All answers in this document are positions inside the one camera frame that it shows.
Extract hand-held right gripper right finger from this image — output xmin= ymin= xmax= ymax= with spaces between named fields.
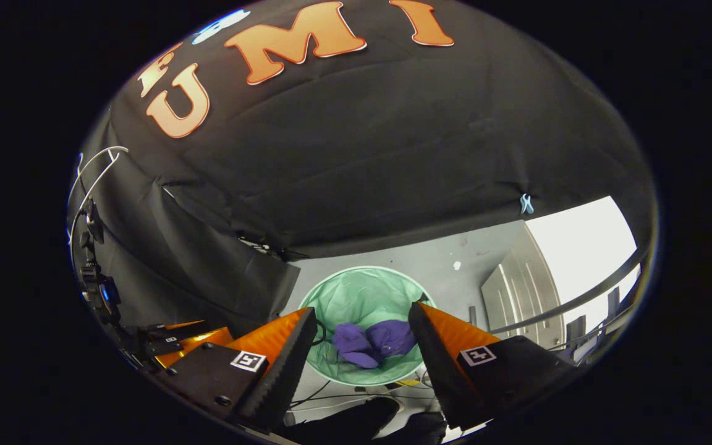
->
xmin=408 ymin=302 xmax=579 ymax=431

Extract white cabinet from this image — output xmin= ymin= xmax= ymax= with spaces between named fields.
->
xmin=481 ymin=222 xmax=564 ymax=347

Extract person's black shoe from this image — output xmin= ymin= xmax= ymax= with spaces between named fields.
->
xmin=282 ymin=397 xmax=401 ymax=445
xmin=387 ymin=412 xmax=451 ymax=445

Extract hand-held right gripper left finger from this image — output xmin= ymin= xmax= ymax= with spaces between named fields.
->
xmin=164 ymin=307 xmax=318 ymax=433

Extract purple corduroy jacket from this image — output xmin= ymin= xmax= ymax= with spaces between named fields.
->
xmin=331 ymin=320 xmax=418 ymax=370

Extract green laundry hamper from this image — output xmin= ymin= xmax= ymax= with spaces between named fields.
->
xmin=297 ymin=266 xmax=437 ymax=387

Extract white plastic hanger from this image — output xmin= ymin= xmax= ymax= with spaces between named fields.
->
xmin=69 ymin=146 xmax=129 ymax=248

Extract black clothes rack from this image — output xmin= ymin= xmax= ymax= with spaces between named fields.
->
xmin=491 ymin=247 xmax=648 ymax=336

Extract black floor cables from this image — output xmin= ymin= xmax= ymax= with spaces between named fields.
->
xmin=288 ymin=371 xmax=438 ymax=412

